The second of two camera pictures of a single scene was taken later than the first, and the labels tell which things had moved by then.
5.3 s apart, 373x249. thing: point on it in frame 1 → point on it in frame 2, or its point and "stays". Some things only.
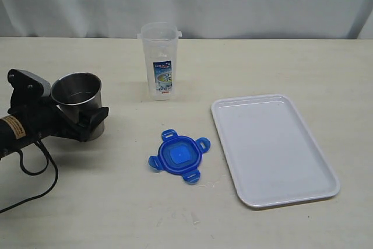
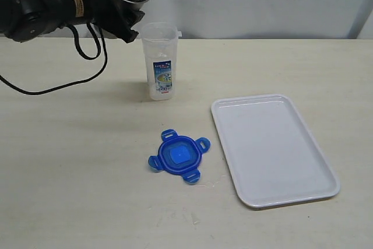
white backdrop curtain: (203, 3) stays
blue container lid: (180, 154) stays
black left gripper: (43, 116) → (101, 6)
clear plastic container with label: (159, 42) stays
